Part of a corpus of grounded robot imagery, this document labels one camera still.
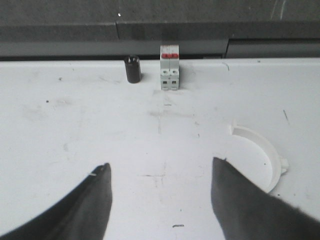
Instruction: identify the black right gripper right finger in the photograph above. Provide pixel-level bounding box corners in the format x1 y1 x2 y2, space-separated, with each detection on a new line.
211 157 320 240

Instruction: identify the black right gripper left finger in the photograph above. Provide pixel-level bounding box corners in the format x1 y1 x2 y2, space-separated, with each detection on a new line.
0 163 113 240

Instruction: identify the dark brown cylindrical coupling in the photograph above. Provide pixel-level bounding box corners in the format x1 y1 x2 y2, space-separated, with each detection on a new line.
124 55 141 84

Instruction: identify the grey stone counter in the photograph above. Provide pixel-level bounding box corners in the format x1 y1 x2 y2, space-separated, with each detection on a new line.
0 0 320 59

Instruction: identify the white half-ring pipe clamp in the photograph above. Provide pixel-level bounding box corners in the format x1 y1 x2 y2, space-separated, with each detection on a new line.
230 120 289 193

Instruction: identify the white circuit breaker red switch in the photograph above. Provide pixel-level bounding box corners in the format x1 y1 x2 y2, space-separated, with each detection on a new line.
159 44 180 91

